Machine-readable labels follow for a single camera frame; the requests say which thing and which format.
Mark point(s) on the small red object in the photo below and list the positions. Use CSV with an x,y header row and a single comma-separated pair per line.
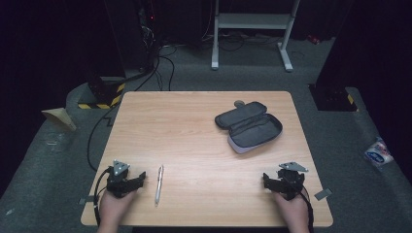
x,y
313,39

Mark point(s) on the dark equipment rack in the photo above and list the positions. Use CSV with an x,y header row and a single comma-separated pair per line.
x,y
147,32

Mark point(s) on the white metal stand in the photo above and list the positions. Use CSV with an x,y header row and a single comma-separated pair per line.
x,y
252,21

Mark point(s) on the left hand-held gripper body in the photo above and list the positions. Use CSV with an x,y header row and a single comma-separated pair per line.
x,y
117,181

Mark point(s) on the open dark grey pencil case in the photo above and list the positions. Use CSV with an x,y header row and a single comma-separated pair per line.
x,y
249,127

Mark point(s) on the small grey round object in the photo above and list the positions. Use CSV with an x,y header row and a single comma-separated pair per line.
x,y
239,103

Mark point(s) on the silver pen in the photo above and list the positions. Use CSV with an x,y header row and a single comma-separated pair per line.
x,y
159,184

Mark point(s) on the white blue plastic packet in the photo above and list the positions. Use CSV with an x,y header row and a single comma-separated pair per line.
x,y
378,152

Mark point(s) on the yellow black striped tape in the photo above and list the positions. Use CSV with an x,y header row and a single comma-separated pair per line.
x,y
102,97

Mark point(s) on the black base yellow striped edge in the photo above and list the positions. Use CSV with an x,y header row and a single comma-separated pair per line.
x,y
333,98

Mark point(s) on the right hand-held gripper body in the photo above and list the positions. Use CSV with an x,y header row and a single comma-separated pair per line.
x,y
290,183

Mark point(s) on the beige cardboard wedge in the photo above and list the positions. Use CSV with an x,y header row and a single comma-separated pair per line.
x,y
60,117

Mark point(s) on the grey tape tab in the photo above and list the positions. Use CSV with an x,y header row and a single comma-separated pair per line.
x,y
323,193
85,200

